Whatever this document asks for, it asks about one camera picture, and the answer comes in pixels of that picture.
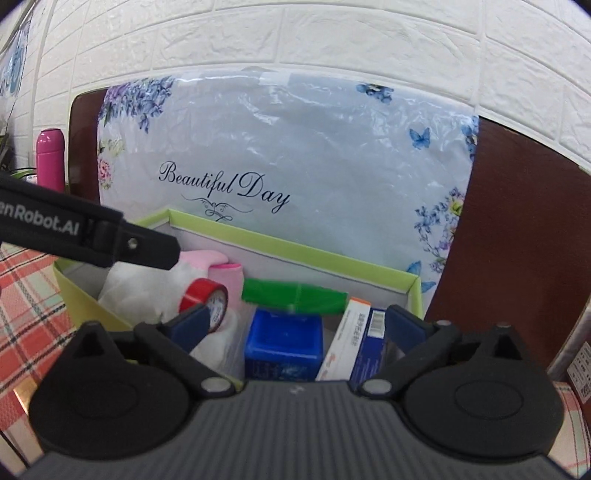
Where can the pink cylinder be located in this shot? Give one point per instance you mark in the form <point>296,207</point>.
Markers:
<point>231,281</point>

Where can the blue carton box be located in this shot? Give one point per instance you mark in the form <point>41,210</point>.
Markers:
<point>369,357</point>

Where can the white label sticker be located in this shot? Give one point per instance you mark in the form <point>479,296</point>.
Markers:
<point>582,374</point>

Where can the blue floral wall sticker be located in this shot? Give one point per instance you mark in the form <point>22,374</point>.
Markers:
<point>14,64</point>

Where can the brown headboard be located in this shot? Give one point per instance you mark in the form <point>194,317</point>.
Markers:
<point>508,230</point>

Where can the white pink plastic bag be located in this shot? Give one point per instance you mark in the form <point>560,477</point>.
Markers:
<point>134,295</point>

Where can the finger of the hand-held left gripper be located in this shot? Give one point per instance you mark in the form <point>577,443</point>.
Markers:
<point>143,249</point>

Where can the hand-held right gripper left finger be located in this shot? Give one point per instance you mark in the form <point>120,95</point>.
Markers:
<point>194,325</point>

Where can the white medicine box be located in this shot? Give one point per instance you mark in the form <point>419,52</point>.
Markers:
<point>344,341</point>

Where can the large light green box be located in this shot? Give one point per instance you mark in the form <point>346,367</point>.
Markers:
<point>323,258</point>

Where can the red tape roll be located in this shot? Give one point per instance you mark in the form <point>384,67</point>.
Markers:
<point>203,290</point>

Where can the plaid bedsheet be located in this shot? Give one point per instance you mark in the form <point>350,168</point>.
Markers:
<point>27,314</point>

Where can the pink thermos bottle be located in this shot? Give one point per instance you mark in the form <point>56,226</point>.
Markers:
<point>51,157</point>

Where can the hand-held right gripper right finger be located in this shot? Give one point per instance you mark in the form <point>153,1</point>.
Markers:
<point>401,325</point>

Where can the blue square tub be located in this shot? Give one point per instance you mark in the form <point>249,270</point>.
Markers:
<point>281,346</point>

